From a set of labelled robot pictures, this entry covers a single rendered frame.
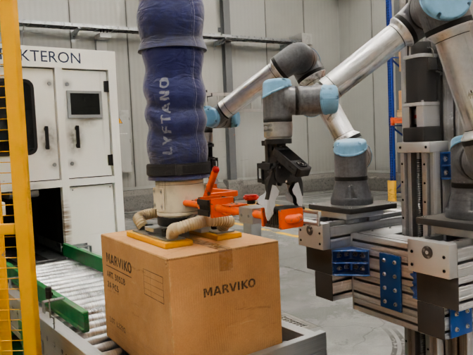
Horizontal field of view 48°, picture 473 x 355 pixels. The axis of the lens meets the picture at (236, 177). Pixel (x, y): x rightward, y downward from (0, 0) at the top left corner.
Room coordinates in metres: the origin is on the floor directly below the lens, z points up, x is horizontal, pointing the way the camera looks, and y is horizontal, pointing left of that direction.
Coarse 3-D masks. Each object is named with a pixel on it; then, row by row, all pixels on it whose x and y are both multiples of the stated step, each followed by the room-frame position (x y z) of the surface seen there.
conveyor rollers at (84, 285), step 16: (48, 272) 3.17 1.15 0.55; (64, 272) 3.21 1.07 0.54; (80, 272) 3.18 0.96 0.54; (96, 272) 3.15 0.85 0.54; (16, 288) 2.88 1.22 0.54; (64, 288) 2.78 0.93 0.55; (80, 288) 2.81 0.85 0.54; (96, 288) 2.78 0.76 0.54; (80, 304) 2.53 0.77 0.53; (96, 304) 2.49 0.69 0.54; (64, 320) 2.31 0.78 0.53; (96, 320) 2.23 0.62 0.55; (80, 336) 2.08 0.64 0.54; (96, 336) 2.04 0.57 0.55; (112, 352) 1.88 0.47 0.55
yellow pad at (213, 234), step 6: (210, 228) 1.90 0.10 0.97; (216, 228) 1.87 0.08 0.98; (192, 234) 1.93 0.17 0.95; (198, 234) 1.88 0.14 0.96; (204, 234) 1.85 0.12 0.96; (210, 234) 1.81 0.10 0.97; (216, 234) 1.80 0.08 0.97; (222, 234) 1.80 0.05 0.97; (228, 234) 1.80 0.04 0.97; (234, 234) 1.81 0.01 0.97; (240, 234) 1.82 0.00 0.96; (216, 240) 1.78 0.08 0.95
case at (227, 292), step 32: (128, 256) 1.80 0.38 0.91; (160, 256) 1.57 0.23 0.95; (192, 256) 1.57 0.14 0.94; (224, 256) 1.63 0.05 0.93; (256, 256) 1.70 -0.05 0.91; (128, 288) 1.81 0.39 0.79; (160, 288) 1.58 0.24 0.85; (192, 288) 1.57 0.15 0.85; (224, 288) 1.63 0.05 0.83; (256, 288) 1.69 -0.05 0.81; (128, 320) 1.83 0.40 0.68; (160, 320) 1.59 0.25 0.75; (192, 320) 1.57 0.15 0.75; (224, 320) 1.63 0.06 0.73; (256, 320) 1.69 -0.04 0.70; (128, 352) 1.84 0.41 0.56; (160, 352) 1.60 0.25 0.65; (192, 352) 1.56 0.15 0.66; (224, 352) 1.62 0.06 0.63
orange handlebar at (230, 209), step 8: (216, 192) 2.02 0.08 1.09; (224, 192) 2.03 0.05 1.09; (232, 192) 2.05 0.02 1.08; (184, 200) 1.81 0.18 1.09; (216, 208) 1.62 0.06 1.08; (224, 208) 1.58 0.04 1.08; (232, 208) 1.54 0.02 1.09; (256, 216) 1.44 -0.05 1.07; (288, 216) 1.33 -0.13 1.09; (296, 216) 1.33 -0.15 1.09
